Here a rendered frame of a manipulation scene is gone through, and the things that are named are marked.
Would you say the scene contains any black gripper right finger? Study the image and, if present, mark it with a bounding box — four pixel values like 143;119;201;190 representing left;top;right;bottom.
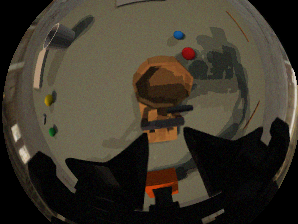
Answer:
184;127;263;197

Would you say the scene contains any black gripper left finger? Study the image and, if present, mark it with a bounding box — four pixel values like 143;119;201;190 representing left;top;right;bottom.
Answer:
65;133;149;212

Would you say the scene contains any blue ball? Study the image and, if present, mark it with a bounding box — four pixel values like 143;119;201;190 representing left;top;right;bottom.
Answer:
173;31;184;39

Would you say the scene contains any grey open cylinder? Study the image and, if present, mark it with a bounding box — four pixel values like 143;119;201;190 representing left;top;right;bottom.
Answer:
43;23;76;51

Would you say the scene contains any green ball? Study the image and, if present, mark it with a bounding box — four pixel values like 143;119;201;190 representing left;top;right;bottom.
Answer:
48;128;56;137

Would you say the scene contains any yellow ball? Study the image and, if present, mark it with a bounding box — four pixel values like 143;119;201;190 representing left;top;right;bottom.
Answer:
45;95;53;105

